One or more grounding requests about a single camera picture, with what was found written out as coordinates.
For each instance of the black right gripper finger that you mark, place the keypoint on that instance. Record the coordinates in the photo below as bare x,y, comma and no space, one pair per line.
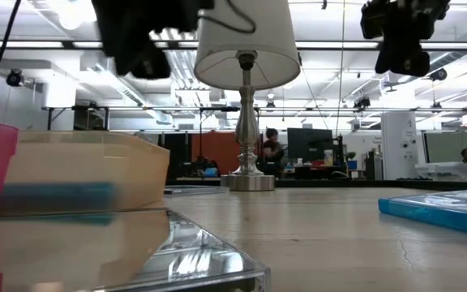
412,61
385,57

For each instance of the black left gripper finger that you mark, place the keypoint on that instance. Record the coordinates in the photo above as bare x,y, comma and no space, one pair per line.
152,61
126,65

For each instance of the translucent orange plastic bin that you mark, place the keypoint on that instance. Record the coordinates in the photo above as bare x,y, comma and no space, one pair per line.
87,158

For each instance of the clear jewel case black tray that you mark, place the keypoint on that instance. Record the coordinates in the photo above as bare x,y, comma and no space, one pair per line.
193,190
176,259

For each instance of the black ceiling spotlight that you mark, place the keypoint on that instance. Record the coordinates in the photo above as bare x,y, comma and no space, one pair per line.
14,78
438,74
362,102

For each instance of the white pillar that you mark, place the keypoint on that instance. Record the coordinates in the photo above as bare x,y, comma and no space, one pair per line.
397,146

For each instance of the green partition panel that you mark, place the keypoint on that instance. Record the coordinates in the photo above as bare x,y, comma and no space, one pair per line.
444,146

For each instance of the white shade silver table lamp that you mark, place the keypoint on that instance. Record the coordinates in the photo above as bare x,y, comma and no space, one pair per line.
247,61

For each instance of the small blue box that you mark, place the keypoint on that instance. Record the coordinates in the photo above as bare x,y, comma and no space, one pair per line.
352,165

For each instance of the clear plastic container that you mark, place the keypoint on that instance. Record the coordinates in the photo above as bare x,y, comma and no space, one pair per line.
444,170

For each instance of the black computer monitor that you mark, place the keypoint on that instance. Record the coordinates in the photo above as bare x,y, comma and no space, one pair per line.
309,144

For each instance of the wipes canister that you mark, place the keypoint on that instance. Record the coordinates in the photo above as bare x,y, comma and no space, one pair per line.
328,158

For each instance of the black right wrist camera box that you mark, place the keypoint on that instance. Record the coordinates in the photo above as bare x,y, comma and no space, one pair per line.
371,20

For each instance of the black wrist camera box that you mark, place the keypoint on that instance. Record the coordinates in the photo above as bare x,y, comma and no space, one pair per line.
176,14
371,20

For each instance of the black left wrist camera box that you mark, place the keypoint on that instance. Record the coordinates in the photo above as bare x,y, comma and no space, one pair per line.
176,14

